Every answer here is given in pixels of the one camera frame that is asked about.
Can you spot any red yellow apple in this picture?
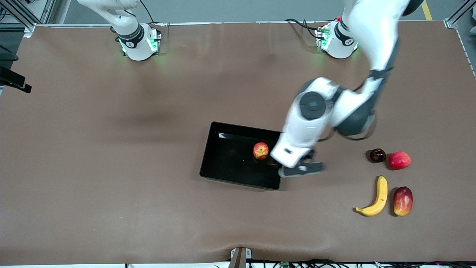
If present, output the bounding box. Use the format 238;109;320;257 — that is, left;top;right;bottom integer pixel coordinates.
253;142;270;160

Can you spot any black plastic box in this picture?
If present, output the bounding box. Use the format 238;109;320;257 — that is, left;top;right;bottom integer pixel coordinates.
199;121;285;191

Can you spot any yellow banana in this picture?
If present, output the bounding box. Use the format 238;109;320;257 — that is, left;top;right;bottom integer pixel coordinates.
355;176;388;217

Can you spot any red peach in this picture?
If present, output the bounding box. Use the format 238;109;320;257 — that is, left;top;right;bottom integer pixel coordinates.
388;151;412;170

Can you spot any red yellow mango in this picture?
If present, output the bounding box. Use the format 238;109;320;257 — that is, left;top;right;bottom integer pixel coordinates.
393;186;414;217

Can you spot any brown table cover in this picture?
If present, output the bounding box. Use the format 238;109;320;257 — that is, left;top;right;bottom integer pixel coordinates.
0;20;476;265

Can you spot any aluminium frame profile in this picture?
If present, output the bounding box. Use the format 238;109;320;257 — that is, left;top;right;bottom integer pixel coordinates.
444;0;476;29
0;0;56;38

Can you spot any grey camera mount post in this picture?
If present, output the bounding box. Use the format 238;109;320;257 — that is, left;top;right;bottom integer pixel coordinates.
230;247;253;268

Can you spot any black left base cable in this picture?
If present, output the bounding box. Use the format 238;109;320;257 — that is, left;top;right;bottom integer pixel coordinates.
285;18;325;38

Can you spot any black base cable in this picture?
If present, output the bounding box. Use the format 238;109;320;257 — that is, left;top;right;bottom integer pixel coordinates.
285;18;325;38
139;0;165;26

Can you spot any black right base cable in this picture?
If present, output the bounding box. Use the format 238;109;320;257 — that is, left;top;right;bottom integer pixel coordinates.
139;0;165;26

